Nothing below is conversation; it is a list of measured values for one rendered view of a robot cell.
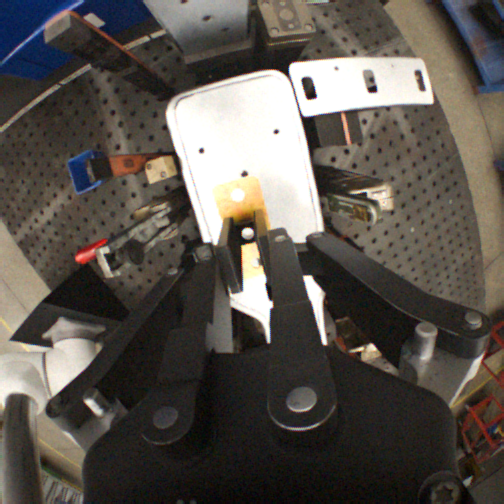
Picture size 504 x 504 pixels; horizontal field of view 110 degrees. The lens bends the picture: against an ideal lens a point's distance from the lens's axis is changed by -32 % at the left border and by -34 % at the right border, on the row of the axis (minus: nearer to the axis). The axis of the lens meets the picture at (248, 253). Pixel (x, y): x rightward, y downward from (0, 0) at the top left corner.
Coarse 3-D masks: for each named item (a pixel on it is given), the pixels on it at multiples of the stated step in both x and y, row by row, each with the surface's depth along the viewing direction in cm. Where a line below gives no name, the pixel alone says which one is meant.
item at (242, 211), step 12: (240, 180) 20; (252, 180) 20; (216, 192) 20; (228, 192) 20; (252, 192) 20; (216, 204) 20; (228, 204) 20; (240, 204) 20; (252, 204) 20; (264, 204) 20; (228, 216) 21; (240, 216) 21; (252, 216) 21; (240, 228) 20; (252, 228) 20; (240, 240) 21; (252, 240) 21; (252, 252) 22; (252, 276) 23
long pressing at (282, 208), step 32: (192, 96) 38; (224, 96) 38; (256, 96) 38; (288, 96) 39; (192, 128) 40; (224, 128) 40; (256, 128) 40; (288, 128) 40; (192, 160) 42; (224, 160) 42; (256, 160) 43; (288, 160) 43; (192, 192) 44; (288, 192) 45; (288, 224) 47; (320, 224) 47; (256, 288) 52; (320, 288) 52; (320, 320) 55
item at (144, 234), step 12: (156, 216) 36; (132, 228) 30; (144, 228) 34; (156, 228) 37; (168, 228) 39; (108, 240) 28; (120, 240) 27; (132, 240) 26; (144, 240) 34; (156, 240) 35; (96, 252) 26; (108, 252) 25; (120, 252) 26; (132, 252) 25; (144, 252) 27; (96, 264) 28; (108, 264) 26; (120, 264) 27; (132, 264) 26; (108, 276) 27
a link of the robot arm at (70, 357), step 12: (60, 348) 64; (72, 348) 65; (84, 348) 68; (48, 360) 58; (60, 360) 60; (72, 360) 62; (84, 360) 65; (48, 372) 56; (60, 372) 58; (72, 372) 60; (60, 384) 57
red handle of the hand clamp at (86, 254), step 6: (162, 216) 39; (156, 222) 39; (162, 222) 39; (168, 222) 40; (102, 240) 35; (90, 246) 34; (96, 246) 34; (78, 252) 33; (84, 252) 33; (90, 252) 33; (78, 258) 33; (84, 258) 33; (90, 258) 34
